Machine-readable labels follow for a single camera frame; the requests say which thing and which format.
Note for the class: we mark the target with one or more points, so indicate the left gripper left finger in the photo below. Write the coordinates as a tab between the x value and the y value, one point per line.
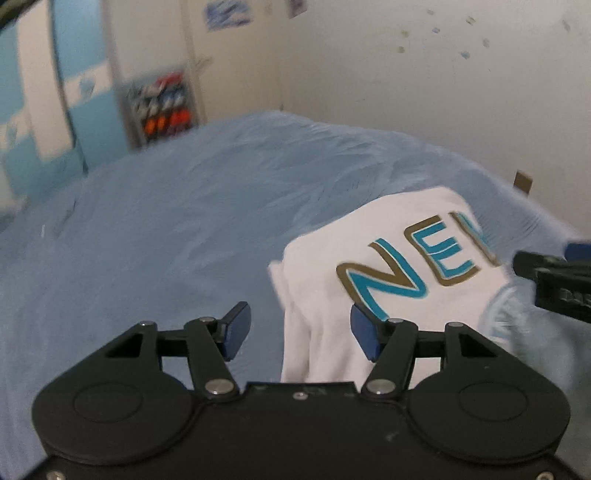
207	343

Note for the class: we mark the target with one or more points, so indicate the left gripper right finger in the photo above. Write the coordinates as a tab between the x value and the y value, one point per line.
393	346

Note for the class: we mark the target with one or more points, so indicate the white sweatshirt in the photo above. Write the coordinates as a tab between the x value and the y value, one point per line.
419	256

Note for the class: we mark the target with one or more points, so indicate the cream bedroom door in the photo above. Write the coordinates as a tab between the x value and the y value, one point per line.
234	71

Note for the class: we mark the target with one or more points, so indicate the blue textured bedspread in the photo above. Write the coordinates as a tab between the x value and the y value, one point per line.
188	228

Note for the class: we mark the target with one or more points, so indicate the shoe rack with shoes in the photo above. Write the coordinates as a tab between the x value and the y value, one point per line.
160	106

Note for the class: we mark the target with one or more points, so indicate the blue white wardrobe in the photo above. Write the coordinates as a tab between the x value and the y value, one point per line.
60	116

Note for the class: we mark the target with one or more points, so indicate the blue poster on door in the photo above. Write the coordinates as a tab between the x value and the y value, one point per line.
220	15

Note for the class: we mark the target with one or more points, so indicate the brown wall socket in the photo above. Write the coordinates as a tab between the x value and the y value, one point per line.
523	182

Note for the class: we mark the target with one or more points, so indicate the butterfly wall stickers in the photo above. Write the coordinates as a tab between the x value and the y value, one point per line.
468	28

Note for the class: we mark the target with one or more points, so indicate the anime poster on wall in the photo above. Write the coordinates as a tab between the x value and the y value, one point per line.
296	7

